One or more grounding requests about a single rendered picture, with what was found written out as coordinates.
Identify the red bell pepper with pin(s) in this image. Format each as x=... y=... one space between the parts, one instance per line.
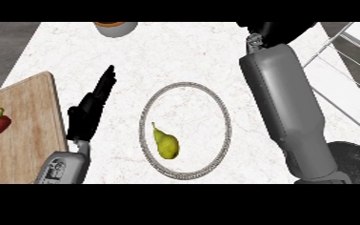
x=4 y=122

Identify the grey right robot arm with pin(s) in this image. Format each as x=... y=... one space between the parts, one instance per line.
x=292 y=114

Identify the dark grey round object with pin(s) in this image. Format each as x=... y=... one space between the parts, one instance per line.
x=348 y=160

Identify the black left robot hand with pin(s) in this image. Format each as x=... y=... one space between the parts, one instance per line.
x=88 y=108

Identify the wooden cutting board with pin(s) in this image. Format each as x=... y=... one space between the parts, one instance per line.
x=29 y=130

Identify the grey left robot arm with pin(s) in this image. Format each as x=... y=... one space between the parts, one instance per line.
x=64 y=168

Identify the round white placemat grey rim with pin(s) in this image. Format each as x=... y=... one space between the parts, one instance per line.
x=197 y=101

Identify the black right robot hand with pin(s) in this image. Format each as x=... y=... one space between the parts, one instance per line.
x=277 y=31

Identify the yellow-green pear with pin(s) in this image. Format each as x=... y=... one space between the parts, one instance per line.
x=168 y=145

